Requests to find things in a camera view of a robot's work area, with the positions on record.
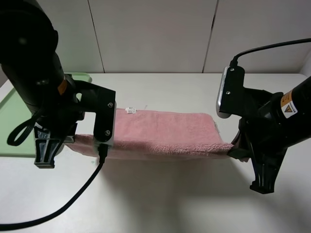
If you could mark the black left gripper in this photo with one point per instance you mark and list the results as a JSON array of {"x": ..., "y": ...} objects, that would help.
[{"x": 60, "y": 117}]

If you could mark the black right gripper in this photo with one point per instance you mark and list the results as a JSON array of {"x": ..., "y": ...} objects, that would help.
[{"x": 264, "y": 139}]

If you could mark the pink terry towel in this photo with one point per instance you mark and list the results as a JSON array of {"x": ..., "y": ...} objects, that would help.
[{"x": 166, "y": 136}]

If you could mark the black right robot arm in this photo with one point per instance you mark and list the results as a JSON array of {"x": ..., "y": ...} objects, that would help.
[{"x": 255, "y": 99}]

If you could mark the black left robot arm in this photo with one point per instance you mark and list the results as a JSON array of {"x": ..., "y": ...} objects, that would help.
[{"x": 28, "y": 58}]

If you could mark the green plastic tray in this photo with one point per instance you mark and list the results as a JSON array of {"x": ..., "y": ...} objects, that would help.
[{"x": 13, "y": 112}]

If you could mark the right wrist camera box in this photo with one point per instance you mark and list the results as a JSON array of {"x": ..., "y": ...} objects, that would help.
[{"x": 231, "y": 91}]

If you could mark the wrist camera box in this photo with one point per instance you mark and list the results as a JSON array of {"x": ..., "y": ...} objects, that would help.
[
  {"x": 105, "y": 117},
  {"x": 231, "y": 91}
]

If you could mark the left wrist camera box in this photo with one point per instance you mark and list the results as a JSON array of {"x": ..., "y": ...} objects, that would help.
[{"x": 105, "y": 117}]

